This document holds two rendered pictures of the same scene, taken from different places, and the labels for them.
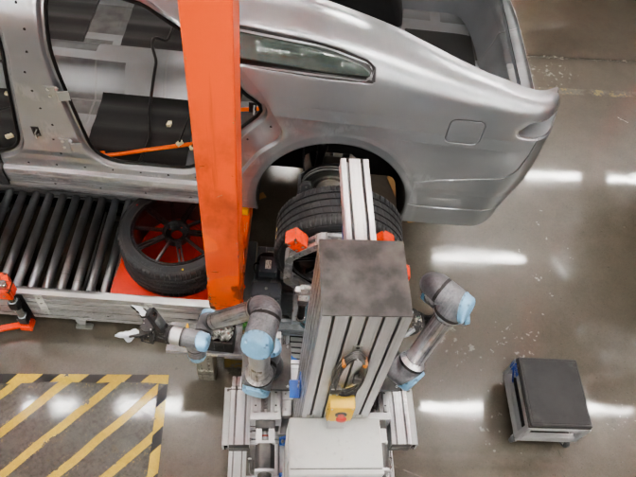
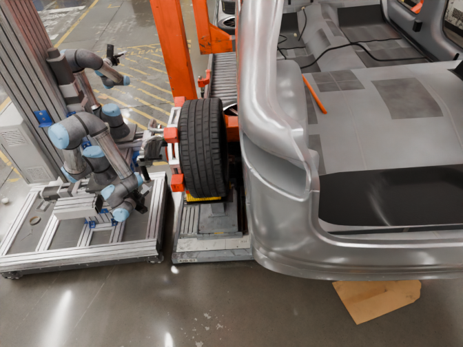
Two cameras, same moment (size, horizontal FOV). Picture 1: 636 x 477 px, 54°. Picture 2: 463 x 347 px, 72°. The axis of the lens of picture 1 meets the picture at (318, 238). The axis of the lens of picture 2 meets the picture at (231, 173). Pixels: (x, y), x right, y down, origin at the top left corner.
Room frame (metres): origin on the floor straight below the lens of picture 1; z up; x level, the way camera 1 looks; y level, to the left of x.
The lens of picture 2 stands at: (2.30, -1.77, 2.17)
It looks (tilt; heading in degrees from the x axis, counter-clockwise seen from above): 43 degrees down; 100
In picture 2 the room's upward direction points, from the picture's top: 7 degrees counter-clockwise
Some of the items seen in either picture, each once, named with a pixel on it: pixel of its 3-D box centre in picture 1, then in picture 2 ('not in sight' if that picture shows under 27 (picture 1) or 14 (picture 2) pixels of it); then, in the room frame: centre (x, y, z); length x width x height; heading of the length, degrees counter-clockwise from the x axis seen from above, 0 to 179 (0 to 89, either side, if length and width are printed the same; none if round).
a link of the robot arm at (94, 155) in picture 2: not in sight; (95, 158); (1.22, -0.35, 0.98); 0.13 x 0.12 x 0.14; 54
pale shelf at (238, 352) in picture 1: (209, 340); not in sight; (1.40, 0.48, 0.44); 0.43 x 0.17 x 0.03; 95
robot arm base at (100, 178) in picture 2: not in sight; (103, 171); (1.22, -0.35, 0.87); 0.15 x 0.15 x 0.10
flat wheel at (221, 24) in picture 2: not in sight; (238, 28); (1.77, 3.55, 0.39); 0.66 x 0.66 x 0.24
